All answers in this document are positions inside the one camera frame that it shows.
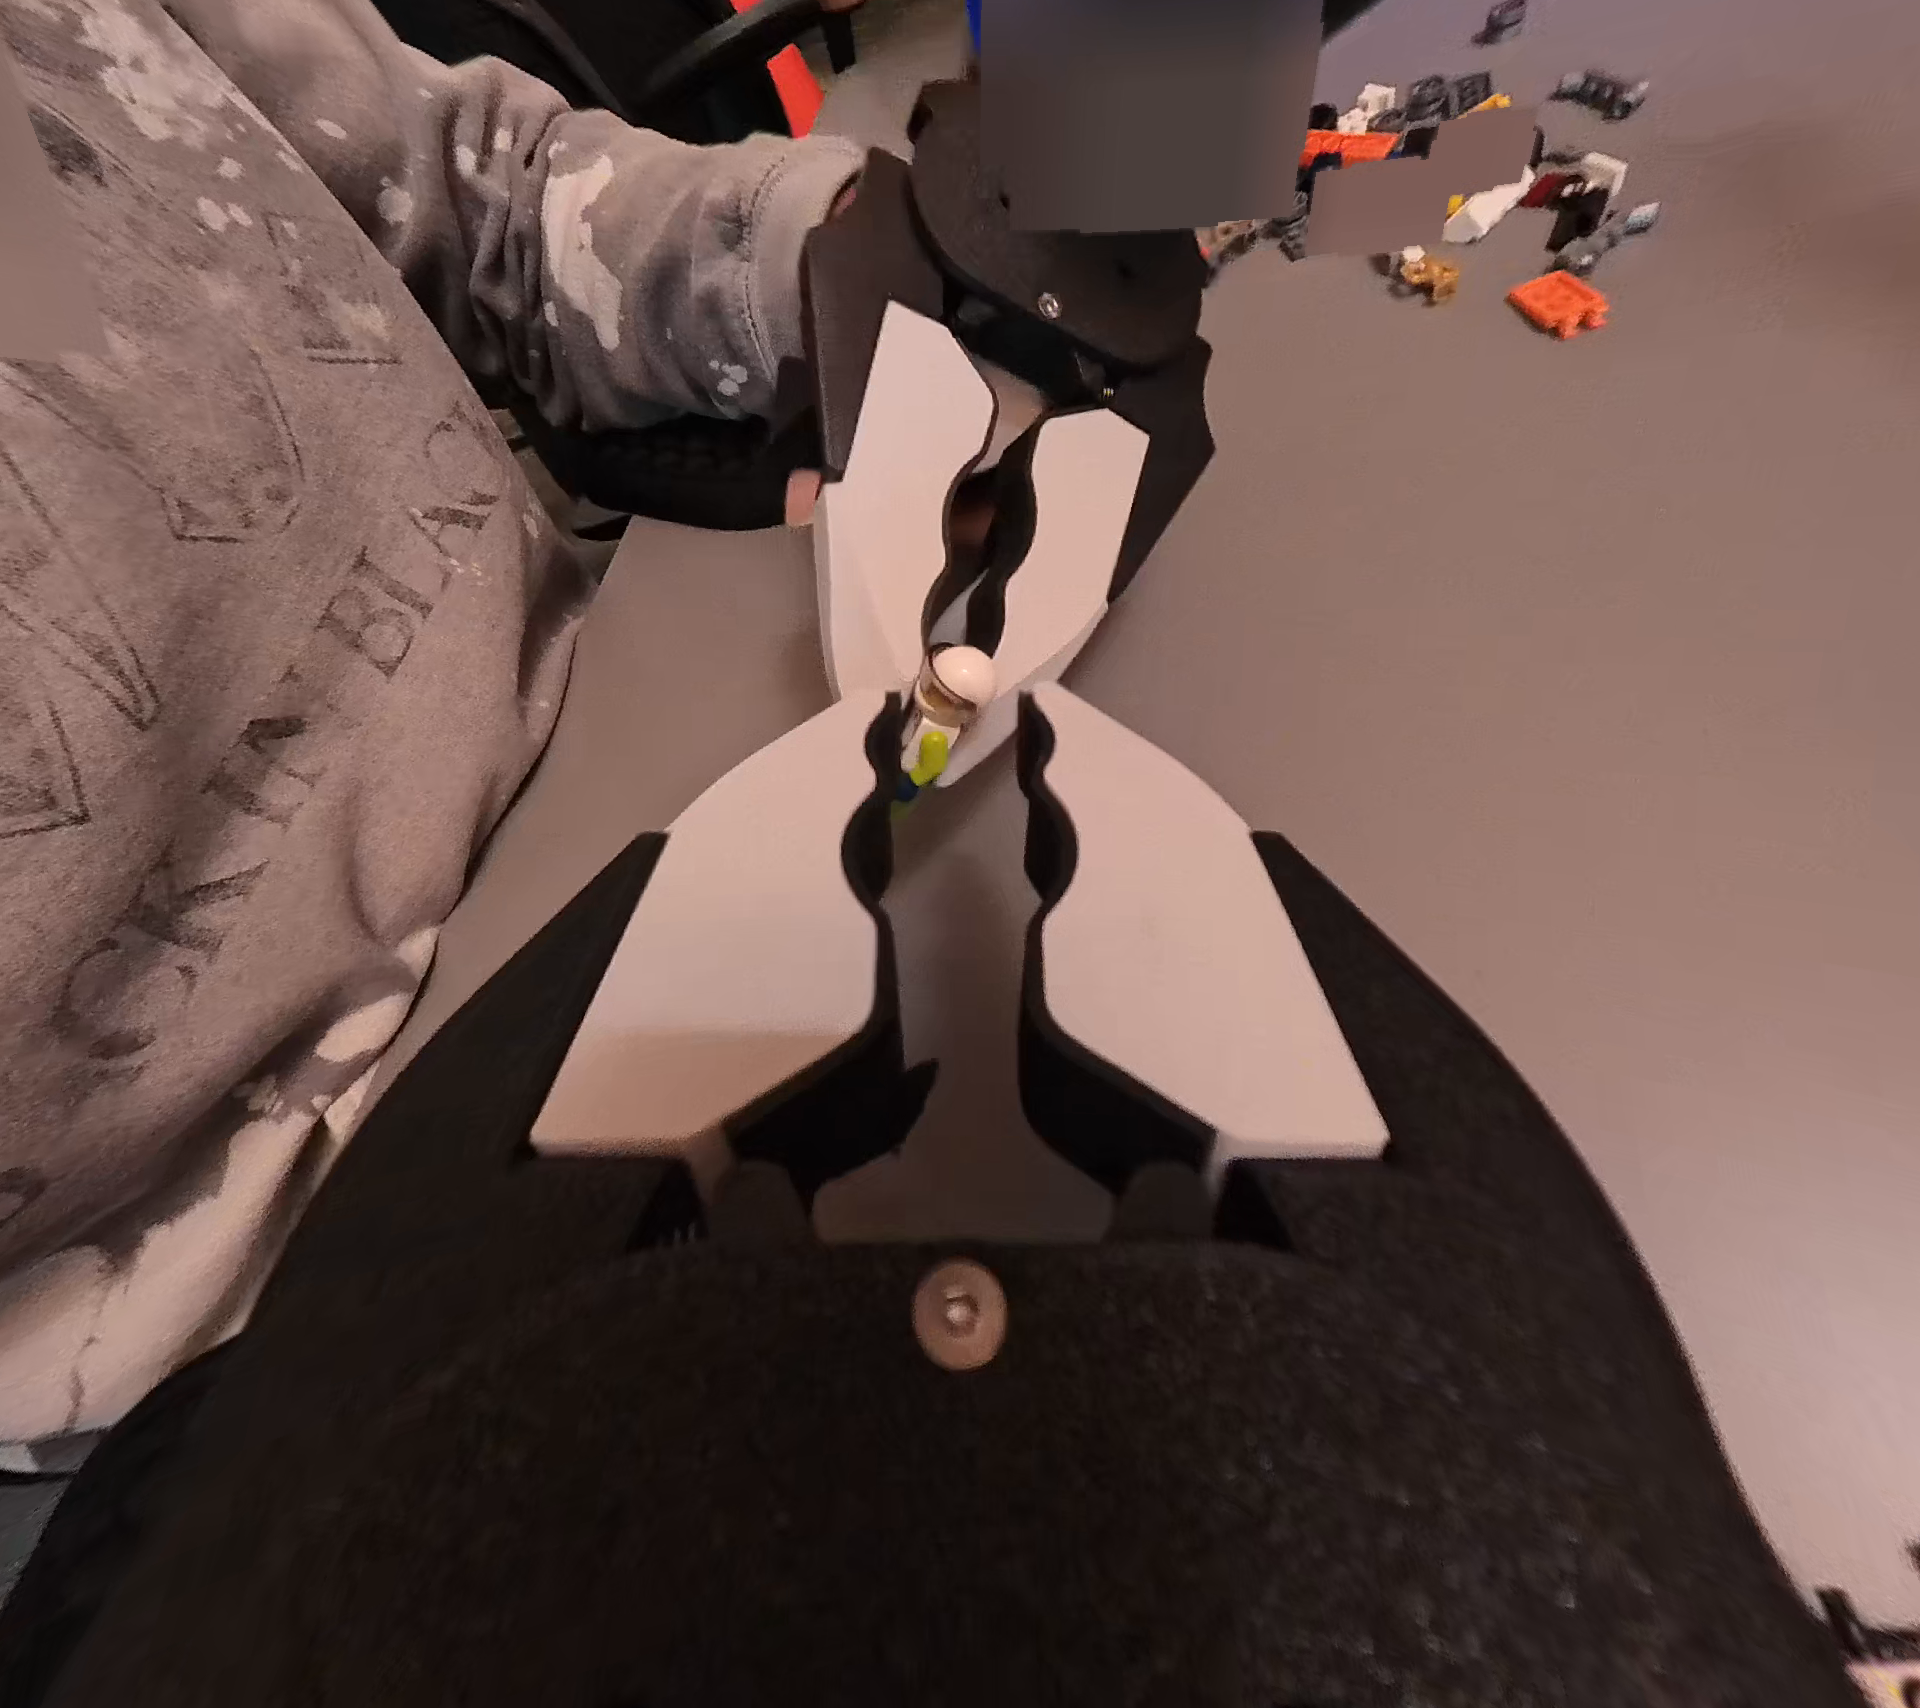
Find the orange traffic cone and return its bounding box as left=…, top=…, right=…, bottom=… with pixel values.
left=685, top=0, right=830, bottom=139

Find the person's grey sweatshirt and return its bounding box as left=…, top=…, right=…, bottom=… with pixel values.
left=0, top=0, right=618, bottom=1441

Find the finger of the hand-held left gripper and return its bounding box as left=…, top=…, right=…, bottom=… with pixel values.
left=815, top=298, right=1009, bottom=715
left=967, top=411, right=1158, bottom=697

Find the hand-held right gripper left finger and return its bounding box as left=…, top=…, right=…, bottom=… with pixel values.
left=528, top=689, right=913, bottom=1176

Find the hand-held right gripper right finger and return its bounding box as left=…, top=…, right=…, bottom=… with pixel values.
left=1014, top=683, right=1394, bottom=1176

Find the lime green lego minifigure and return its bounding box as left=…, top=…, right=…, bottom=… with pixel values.
left=892, top=645, right=998, bottom=796

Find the pile of lego pieces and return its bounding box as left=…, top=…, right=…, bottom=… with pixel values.
left=1201, top=0, right=1669, bottom=346

